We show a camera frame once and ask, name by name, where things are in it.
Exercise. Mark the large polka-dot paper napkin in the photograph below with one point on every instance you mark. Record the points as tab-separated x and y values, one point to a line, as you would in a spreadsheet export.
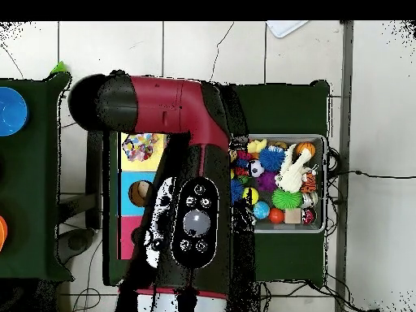
140	146

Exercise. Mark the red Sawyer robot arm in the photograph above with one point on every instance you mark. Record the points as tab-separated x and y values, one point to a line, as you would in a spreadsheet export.
169	104

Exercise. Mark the wooden box with three holes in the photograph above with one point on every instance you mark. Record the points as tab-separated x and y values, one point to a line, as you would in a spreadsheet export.
130	208

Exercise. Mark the silver mesh bin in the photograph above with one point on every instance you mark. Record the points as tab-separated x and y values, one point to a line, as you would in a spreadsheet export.
320	195

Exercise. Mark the small soccer ball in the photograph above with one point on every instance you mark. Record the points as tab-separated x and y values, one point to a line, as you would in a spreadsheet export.
256	168

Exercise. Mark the yellow tennis ball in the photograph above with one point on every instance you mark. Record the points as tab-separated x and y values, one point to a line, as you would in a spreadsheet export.
254	195

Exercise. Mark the blue spiky ball with eyes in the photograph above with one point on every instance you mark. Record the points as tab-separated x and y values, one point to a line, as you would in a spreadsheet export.
272	158

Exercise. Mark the blue globe ball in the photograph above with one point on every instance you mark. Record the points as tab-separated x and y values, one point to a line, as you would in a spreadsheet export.
262	210

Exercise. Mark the orange rubber ball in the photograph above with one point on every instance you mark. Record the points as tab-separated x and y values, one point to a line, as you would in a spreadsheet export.
276	215

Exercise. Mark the green spiky ball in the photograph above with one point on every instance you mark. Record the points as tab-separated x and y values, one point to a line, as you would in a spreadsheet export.
286	199

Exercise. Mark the cream knitted cloth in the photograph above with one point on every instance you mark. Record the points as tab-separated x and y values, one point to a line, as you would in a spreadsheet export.
292	175

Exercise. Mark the dark green table cloth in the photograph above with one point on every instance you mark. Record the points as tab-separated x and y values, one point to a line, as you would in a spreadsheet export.
286	107
32	169

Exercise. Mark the white board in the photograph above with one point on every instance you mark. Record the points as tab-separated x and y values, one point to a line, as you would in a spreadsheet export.
286	27

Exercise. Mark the small green object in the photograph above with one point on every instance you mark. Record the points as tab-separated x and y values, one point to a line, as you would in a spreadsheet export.
59	69

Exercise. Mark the blue plastic bowl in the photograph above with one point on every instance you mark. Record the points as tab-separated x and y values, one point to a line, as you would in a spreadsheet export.
11	112

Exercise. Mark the orange plastic bowl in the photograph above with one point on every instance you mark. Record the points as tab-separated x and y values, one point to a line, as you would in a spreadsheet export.
2	232

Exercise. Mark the grey metal post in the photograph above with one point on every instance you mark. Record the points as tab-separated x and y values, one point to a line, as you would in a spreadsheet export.
346	81

